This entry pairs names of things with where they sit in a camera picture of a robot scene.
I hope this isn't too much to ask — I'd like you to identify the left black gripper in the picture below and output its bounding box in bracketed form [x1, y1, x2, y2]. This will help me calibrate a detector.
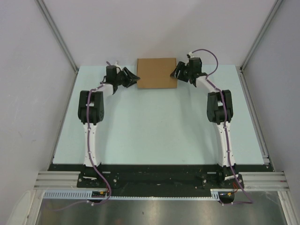
[114, 67, 140, 89]

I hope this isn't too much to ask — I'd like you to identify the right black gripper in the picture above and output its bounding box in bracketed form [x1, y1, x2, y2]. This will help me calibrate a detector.
[170, 62, 192, 83]

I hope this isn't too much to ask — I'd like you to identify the brown cardboard box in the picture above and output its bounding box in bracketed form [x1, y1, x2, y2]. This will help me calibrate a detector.
[137, 58, 177, 89]

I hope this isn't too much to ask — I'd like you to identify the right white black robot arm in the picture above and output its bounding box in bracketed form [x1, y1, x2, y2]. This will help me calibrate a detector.
[170, 56, 237, 188]

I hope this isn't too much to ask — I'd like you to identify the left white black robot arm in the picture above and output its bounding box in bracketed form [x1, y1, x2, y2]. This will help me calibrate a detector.
[78, 64, 140, 168]

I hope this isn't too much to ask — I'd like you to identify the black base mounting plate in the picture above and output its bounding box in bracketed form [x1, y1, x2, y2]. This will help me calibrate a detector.
[48, 164, 274, 189]

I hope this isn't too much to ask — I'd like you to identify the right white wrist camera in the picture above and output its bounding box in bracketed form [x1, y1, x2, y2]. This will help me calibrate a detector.
[187, 52, 195, 59]

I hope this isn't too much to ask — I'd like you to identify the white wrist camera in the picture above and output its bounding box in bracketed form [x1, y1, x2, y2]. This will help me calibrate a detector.
[114, 62, 122, 70]
[187, 52, 195, 59]

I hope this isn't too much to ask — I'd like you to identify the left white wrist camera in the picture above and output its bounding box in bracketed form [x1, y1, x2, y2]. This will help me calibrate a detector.
[114, 62, 122, 70]

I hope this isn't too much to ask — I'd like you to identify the right aluminium frame post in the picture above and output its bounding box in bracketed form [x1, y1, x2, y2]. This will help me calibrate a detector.
[240, 0, 285, 72]

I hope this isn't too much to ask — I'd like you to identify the aluminium frame post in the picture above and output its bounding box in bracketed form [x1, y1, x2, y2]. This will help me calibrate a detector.
[34, 0, 79, 74]
[240, 0, 285, 72]

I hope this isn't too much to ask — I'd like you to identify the left aluminium frame post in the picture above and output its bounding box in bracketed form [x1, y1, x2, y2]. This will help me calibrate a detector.
[34, 0, 79, 74]

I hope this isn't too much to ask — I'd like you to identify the grey slotted cable duct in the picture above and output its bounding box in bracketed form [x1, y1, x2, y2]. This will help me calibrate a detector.
[43, 189, 235, 201]

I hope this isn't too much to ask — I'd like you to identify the aluminium front rail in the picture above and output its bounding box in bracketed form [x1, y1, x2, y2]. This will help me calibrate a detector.
[34, 171, 289, 191]

